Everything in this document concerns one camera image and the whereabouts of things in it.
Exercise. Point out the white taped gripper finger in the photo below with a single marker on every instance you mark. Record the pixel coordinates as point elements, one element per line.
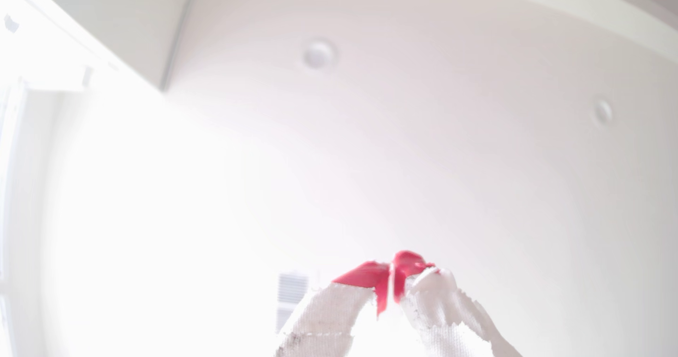
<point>323,320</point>
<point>445,314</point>

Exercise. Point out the white slatted air vent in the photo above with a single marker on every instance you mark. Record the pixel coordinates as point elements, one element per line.
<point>291,291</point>

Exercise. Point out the white window frame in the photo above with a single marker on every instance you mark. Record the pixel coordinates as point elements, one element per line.
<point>10,134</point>

